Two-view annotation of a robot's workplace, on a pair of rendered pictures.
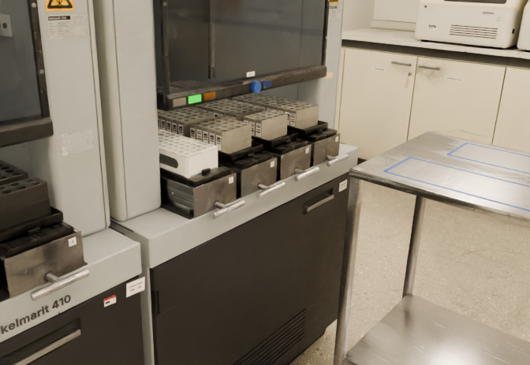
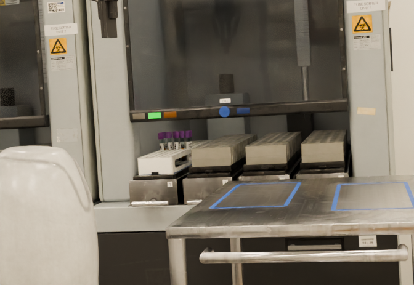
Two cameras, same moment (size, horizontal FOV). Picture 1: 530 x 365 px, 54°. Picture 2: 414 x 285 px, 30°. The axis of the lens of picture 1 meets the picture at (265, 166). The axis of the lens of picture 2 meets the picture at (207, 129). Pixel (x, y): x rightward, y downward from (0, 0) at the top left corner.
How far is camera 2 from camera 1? 1.85 m
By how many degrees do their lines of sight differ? 63
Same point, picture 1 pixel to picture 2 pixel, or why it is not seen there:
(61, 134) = (56, 128)
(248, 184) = (193, 194)
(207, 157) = (158, 162)
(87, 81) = (74, 96)
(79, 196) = not seen: hidden behind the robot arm
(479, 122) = not seen: outside the picture
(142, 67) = (115, 90)
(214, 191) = (150, 189)
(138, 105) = (112, 116)
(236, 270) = not seen: hidden behind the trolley
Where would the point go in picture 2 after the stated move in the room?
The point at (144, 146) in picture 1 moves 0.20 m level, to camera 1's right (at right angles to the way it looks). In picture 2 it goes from (117, 147) to (145, 150)
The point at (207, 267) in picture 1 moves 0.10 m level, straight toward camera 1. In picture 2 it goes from (147, 256) to (114, 262)
